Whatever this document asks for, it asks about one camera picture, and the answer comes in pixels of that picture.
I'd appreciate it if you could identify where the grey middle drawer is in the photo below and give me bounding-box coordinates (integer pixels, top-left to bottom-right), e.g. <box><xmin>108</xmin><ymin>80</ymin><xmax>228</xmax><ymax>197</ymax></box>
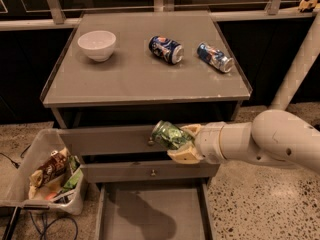
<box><xmin>80</xmin><ymin>160</ymin><xmax>219</xmax><ymax>183</ymax></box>

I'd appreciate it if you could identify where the clear plastic bin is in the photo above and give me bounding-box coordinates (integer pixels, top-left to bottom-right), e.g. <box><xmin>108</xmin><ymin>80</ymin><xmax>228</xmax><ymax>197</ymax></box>
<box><xmin>1</xmin><ymin>129</ymin><xmax>87</xmax><ymax>215</ymax></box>

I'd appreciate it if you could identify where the metal railing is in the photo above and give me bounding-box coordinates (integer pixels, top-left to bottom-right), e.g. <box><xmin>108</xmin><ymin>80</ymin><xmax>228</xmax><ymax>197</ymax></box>
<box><xmin>0</xmin><ymin>0</ymin><xmax>319</xmax><ymax>31</ymax></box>

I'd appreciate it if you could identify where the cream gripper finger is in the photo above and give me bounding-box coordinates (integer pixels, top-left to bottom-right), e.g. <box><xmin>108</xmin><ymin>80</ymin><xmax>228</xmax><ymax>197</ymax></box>
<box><xmin>181</xmin><ymin>124</ymin><xmax>202</xmax><ymax>138</ymax></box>
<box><xmin>167</xmin><ymin>142</ymin><xmax>203</xmax><ymax>165</ymax></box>

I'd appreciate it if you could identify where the grey top drawer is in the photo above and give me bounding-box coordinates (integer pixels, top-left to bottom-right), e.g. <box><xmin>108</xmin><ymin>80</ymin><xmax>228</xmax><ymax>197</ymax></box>
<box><xmin>59</xmin><ymin>125</ymin><xmax>166</xmax><ymax>156</ymax></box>

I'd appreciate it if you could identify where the brown snack bag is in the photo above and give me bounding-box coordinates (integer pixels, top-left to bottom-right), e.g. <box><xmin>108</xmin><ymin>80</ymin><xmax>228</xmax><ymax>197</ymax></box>
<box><xmin>29</xmin><ymin>148</ymin><xmax>68</xmax><ymax>188</ymax></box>

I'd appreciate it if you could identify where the dark blue pepsi can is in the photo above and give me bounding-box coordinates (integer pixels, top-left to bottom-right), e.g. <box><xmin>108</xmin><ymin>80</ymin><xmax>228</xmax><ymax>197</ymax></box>
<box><xmin>149</xmin><ymin>36</ymin><xmax>184</xmax><ymax>65</ymax></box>

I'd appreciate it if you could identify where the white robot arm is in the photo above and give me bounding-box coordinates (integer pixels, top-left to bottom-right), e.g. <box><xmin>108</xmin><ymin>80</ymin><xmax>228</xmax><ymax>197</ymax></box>
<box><xmin>167</xmin><ymin>15</ymin><xmax>320</xmax><ymax>174</ymax></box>

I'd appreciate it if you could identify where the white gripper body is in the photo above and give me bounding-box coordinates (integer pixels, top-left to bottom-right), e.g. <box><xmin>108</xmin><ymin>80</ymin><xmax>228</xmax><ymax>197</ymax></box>
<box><xmin>195</xmin><ymin>122</ymin><xmax>225</xmax><ymax>164</ymax></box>

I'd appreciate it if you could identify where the small yellow object on ledge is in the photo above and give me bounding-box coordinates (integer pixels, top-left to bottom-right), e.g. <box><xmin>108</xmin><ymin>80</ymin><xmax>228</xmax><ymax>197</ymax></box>
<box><xmin>298</xmin><ymin>0</ymin><xmax>317</xmax><ymax>12</ymax></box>

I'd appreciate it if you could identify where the grey drawer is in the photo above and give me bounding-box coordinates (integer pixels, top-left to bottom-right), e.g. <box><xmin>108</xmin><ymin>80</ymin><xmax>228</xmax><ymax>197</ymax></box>
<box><xmin>94</xmin><ymin>179</ymin><xmax>215</xmax><ymax>240</ymax></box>
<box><xmin>59</xmin><ymin>125</ymin><xmax>166</xmax><ymax>156</ymax></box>
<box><xmin>80</xmin><ymin>160</ymin><xmax>219</xmax><ymax>183</ymax></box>

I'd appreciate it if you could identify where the grey bottom drawer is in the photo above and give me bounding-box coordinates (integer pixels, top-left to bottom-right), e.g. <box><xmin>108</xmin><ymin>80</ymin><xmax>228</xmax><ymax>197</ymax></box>
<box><xmin>94</xmin><ymin>179</ymin><xmax>215</xmax><ymax>240</ymax></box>

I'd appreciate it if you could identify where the blue cable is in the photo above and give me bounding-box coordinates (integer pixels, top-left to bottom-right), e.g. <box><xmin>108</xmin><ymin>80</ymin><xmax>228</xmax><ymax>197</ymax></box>
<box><xmin>29</xmin><ymin>211</ymin><xmax>80</xmax><ymax>240</ymax></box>

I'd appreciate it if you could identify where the black cable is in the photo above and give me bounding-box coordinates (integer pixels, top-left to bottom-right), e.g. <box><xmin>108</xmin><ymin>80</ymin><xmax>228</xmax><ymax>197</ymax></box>
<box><xmin>0</xmin><ymin>144</ymin><xmax>32</xmax><ymax>170</ymax></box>

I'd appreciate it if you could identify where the green soda can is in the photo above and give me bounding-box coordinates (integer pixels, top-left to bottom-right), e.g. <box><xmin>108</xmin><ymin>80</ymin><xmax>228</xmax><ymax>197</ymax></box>
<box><xmin>151</xmin><ymin>120</ymin><xmax>194</xmax><ymax>150</ymax></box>

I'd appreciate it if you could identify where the grey drawer cabinet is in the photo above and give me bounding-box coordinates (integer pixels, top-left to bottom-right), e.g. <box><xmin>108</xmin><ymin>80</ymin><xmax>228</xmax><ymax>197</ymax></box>
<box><xmin>39</xmin><ymin>10</ymin><xmax>253</xmax><ymax>240</ymax></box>

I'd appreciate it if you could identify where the green snack packet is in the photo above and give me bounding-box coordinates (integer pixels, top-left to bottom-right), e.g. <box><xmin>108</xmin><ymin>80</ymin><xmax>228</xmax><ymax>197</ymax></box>
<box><xmin>62</xmin><ymin>168</ymin><xmax>82</xmax><ymax>191</ymax></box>

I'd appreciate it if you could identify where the white ceramic bowl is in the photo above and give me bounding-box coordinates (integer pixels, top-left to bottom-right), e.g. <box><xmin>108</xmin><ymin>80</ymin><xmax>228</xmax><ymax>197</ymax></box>
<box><xmin>77</xmin><ymin>30</ymin><xmax>116</xmax><ymax>62</ymax></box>

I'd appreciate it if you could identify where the blue silver soda can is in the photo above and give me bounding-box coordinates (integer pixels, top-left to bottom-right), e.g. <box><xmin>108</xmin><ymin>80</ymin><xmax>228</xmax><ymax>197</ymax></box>
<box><xmin>197</xmin><ymin>42</ymin><xmax>234</xmax><ymax>73</ymax></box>

